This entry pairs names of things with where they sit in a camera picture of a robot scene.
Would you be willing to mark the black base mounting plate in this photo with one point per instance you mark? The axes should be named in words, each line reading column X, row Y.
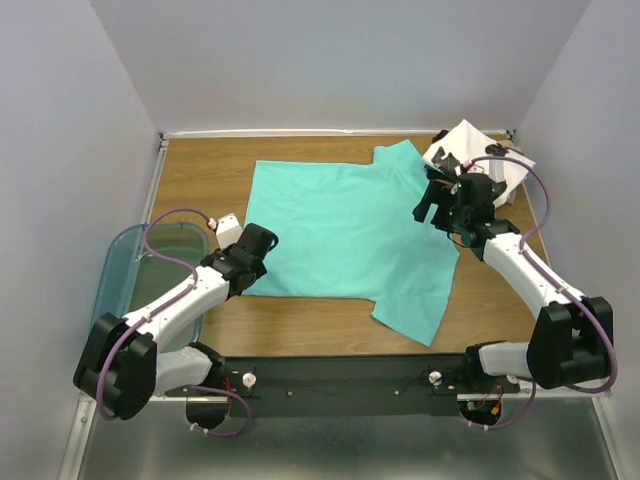
column 338, row 386

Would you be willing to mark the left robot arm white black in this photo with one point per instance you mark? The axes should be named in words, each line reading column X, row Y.
column 125, row 361

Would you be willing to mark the clear blue plastic bin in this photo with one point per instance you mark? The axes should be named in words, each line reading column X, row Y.
column 132, row 277

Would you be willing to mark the white black folded t-shirt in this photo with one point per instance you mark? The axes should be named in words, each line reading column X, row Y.
column 465, row 148

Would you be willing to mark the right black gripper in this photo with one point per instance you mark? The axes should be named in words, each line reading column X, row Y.
column 432, row 194

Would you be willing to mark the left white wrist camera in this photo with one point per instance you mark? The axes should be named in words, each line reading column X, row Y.
column 228, row 230

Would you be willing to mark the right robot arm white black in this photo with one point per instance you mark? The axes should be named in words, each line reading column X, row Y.
column 572, row 341

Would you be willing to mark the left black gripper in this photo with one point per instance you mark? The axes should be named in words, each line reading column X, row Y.
column 261, row 269

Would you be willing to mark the teal t-shirt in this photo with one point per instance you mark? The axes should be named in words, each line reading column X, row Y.
column 347, row 231

